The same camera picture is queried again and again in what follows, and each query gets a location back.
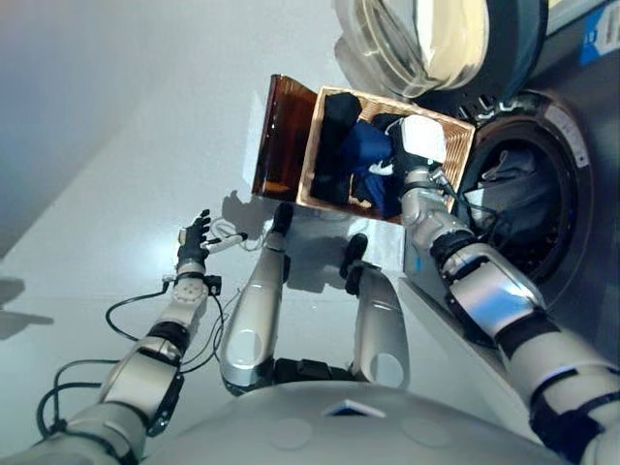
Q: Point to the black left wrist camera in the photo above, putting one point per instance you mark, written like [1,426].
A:
[215,285]

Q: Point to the dark brown wooden stool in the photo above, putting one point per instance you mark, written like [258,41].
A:
[283,131]

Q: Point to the robot right silver arm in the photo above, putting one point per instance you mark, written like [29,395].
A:
[494,295]

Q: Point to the robot left silver arm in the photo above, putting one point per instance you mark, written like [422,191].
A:
[145,378]

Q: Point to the brown wicker laundry basket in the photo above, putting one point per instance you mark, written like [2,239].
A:
[457,145]

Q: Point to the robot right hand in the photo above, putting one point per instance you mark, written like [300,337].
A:
[421,140]

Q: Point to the grey front-load washing machine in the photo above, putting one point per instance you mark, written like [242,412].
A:
[591,218]

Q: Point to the blue garment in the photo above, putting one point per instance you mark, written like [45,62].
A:
[368,145]

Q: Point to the round glass washer door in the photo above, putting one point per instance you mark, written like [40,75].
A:
[450,43]

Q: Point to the robot right leg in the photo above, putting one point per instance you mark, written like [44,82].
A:
[380,329]

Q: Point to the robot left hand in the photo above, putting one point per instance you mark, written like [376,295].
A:
[191,244]

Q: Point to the robot grey torso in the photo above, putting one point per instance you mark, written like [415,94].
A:
[358,436]

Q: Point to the blue white washer sticker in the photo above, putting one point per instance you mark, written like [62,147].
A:
[598,39]

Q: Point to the black garment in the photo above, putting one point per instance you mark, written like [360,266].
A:
[336,126]

